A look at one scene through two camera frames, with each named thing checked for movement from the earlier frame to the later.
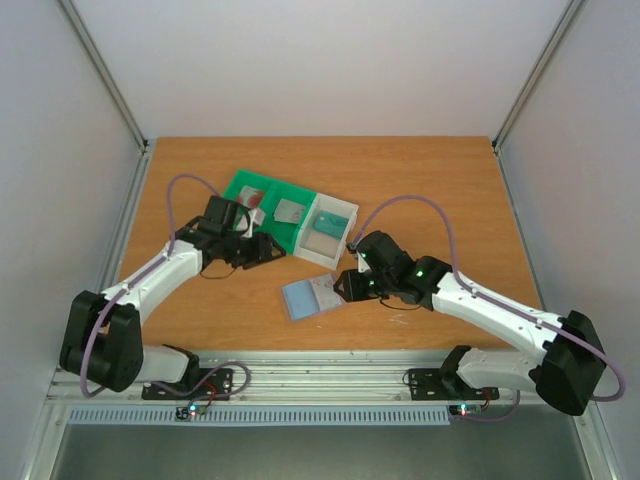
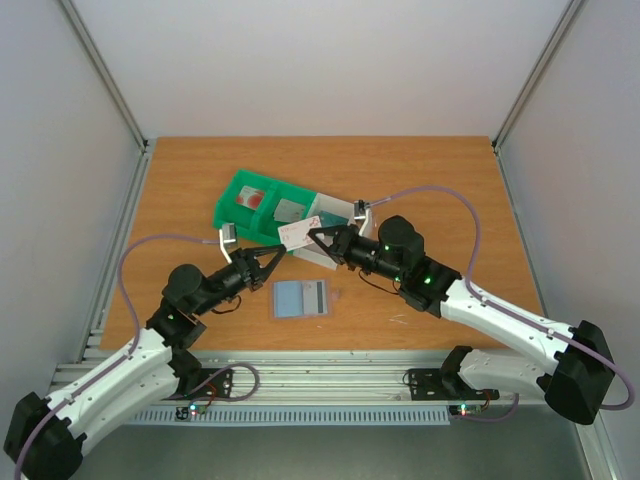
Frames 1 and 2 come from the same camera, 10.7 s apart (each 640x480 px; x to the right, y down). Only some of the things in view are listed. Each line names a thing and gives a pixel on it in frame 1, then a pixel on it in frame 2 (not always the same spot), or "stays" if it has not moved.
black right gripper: (358, 285) → (341, 243)
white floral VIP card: (325, 293) → (295, 235)
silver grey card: (289, 211) stays
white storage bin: (319, 247) stays
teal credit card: (332, 223) stays
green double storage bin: (283, 205) stays
